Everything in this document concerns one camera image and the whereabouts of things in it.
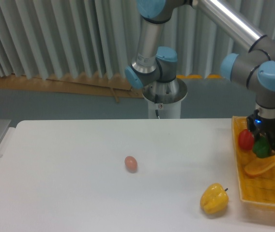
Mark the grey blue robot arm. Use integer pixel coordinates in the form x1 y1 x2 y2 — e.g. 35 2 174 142
125 0 275 158

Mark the red bell pepper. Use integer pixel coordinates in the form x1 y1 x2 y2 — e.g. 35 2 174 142
238 129 255 150

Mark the yellow woven basket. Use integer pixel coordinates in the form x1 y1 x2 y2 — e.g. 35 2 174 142
231 116 275 210

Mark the brown cardboard sheet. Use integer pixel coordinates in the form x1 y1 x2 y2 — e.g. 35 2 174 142
0 71 143 102

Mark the brown egg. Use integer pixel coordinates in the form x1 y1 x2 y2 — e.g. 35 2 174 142
124 156 138 173

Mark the yellow bell pepper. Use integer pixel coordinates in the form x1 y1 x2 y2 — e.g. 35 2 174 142
200 183 229 215

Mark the green bell pepper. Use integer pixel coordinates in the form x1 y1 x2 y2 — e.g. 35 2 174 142
252 137 270 159

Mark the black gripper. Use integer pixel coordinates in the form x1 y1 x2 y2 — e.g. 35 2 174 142
246 110 275 155

